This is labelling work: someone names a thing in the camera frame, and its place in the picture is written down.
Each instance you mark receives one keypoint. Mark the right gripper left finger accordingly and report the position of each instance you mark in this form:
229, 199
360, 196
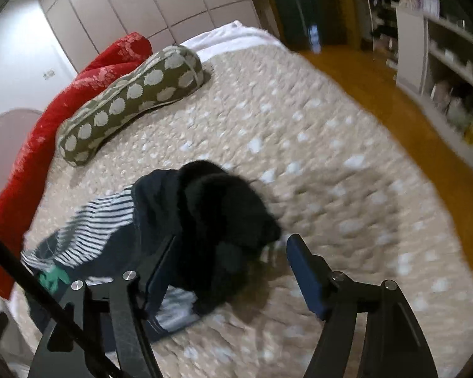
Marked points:
99, 331

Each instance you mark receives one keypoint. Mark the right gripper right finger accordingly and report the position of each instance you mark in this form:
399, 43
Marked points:
394, 343

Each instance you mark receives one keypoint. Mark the dark navy striped pants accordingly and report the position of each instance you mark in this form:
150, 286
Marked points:
219, 223

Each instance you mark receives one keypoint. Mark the green cloth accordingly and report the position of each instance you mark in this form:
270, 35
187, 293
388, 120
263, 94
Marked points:
54, 278

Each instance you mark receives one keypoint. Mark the red blanket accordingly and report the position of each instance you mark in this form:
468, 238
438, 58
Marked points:
25, 186

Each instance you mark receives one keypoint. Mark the beige dotted bed quilt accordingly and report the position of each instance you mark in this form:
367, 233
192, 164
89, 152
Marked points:
327, 170

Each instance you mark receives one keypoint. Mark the pink round headboard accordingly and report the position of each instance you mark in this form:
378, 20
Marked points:
15, 126

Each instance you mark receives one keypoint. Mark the olive hedgehog bolster pillow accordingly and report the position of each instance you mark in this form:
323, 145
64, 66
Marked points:
164, 78

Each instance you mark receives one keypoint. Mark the white shelf unit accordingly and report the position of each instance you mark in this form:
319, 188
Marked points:
435, 68

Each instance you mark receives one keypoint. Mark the white bed sheet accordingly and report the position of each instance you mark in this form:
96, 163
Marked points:
230, 37

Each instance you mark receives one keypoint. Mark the white wardrobe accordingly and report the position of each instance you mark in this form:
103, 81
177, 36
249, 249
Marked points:
85, 28

